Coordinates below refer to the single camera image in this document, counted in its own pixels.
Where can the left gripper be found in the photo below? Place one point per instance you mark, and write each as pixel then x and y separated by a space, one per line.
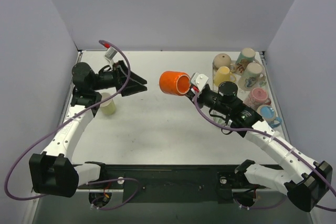
pixel 121 78

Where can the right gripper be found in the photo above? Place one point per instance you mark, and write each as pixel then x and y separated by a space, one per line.
pixel 197 94

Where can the yellow mug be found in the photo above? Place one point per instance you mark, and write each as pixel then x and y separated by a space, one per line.
pixel 223 74

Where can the orange mug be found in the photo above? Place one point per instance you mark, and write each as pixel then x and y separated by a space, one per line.
pixel 174 83

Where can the light green mug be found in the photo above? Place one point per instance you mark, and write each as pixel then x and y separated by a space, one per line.
pixel 108 107

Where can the beige round mug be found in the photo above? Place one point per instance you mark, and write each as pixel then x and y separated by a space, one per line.
pixel 223 60

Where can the pink patterned mug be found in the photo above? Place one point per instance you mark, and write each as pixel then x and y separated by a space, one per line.
pixel 256 98

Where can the blue glazed mug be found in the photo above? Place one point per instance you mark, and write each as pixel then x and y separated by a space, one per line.
pixel 269 115

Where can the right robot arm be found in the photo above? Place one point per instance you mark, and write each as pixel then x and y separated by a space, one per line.
pixel 302 179

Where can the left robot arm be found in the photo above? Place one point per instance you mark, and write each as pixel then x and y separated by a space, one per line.
pixel 52 171

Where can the tall seahorse mug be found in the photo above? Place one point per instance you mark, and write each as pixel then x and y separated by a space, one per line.
pixel 253 76

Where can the tall teal floral mug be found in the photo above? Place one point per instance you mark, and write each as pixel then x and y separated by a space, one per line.
pixel 246 56

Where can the floral serving tray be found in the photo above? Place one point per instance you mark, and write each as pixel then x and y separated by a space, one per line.
pixel 241 93

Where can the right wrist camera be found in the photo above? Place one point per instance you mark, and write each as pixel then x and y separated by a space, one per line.
pixel 199 81

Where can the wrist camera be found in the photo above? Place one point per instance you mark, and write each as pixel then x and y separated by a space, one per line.
pixel 199 81
pixel 110 53

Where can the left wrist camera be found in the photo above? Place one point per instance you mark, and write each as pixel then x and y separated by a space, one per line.
pixel 110 53

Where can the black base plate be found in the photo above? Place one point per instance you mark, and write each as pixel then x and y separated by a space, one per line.
pixel 175 183

